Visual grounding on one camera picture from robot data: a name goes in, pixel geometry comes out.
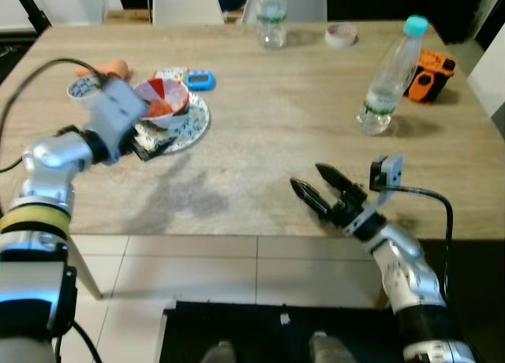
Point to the clear bottle with green label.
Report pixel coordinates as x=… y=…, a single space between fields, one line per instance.
x=271 y=28

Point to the white chair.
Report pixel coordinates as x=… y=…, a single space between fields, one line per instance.
x=308 y=4
x=71 y=0
x=185 y=4

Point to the beige masking tape roll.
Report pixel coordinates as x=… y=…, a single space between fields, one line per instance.
x=331 y=36

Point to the clear bottle with teal cap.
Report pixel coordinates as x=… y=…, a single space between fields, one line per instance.
x=390 y=83

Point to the wooden dining table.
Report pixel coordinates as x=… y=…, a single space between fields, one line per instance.
x=276 y=142

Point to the orange and black device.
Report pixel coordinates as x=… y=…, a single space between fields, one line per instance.
x=430 y=71

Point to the small blue digital timer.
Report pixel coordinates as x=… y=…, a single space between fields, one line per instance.
x=200 y=80

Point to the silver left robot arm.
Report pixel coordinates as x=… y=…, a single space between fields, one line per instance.
x=47 y=162

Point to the grey right robot foot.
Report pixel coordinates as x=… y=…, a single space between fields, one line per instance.
x=331 y=349

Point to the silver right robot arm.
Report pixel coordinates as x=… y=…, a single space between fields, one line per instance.
x=402 y=268

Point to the red white bowl with food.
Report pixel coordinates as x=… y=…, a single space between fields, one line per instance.
x=170 y=95

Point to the black floor mat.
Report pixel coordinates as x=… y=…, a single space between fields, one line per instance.
x=260 y=331

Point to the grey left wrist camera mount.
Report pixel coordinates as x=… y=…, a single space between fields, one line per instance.
x=118 y=110

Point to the small blue patterned dish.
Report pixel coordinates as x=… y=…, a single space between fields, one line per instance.
x=79 y=88

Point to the small printed paper packet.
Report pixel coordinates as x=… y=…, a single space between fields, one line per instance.
x=167 y=73

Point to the grey robot foot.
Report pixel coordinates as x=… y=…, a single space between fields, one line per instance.
x=331 y=349
x=219 y=353

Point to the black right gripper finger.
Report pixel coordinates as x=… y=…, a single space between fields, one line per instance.
x=312 y=201
x=339 y=181

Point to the grey left robot foot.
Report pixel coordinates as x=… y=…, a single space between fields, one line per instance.
x=219 y=353

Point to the floral patterned plate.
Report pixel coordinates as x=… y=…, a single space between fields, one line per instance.
x=193 y=126

